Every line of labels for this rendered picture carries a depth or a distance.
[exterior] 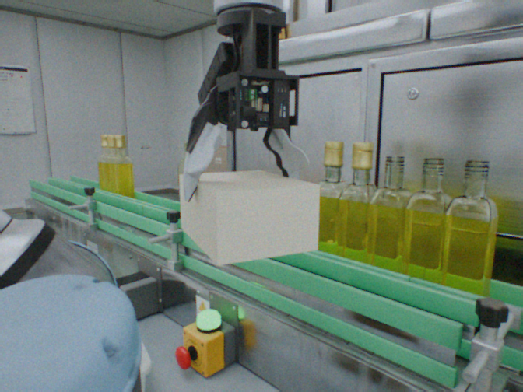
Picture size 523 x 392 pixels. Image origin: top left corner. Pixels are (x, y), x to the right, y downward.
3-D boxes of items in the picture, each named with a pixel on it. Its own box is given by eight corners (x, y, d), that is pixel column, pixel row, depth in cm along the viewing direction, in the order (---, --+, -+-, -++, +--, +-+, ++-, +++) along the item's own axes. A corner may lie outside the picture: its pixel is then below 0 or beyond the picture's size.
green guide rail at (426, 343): (457, 386, 44) (463, 323, 43) (454, 390, 44) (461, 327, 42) (33, 196, 166) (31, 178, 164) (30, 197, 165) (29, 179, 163)
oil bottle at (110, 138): (128, 213, 135) (124, 134, 130) (114, 215, 131) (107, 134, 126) (121, 211, 139) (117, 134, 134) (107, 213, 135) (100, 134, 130)
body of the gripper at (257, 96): (233, 132, 37) (233, 1, 35) (208, 131, 45) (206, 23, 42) (300, 132, 40) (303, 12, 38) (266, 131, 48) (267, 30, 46)
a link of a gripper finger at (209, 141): (173, 195, 37) (222, 117, 38) (163, 187, 42) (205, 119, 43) (199, 210, 39) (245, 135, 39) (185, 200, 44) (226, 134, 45)
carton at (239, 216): (217, 265, 38) (215, 192, 36) (181, 227, 52) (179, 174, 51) (317, 250, 43) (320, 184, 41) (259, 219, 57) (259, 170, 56)
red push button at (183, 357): (201, 345, 65) (185, 354, 63) (202, 366, 66) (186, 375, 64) (188, 337, 68) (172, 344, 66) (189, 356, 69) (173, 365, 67)
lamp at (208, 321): (226, 327, 69) (226, 312, 68) (206, 336, 66) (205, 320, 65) (211, 318, 72) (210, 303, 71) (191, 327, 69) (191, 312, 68)
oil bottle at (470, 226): (486, 335, 56) (502, 194, 52) (474, 351, 52) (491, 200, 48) (445, 321, 60) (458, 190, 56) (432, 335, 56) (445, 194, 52)
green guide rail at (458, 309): (475, 358, 49) (482, 302, 48) (473, 362, 49) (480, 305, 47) (51, 194, 171) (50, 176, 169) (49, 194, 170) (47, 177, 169)
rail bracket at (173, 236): (186, 271, 82) (184, 211, 79) (156, 281, 77) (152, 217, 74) (176, 266, 85) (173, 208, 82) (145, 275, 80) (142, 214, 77)
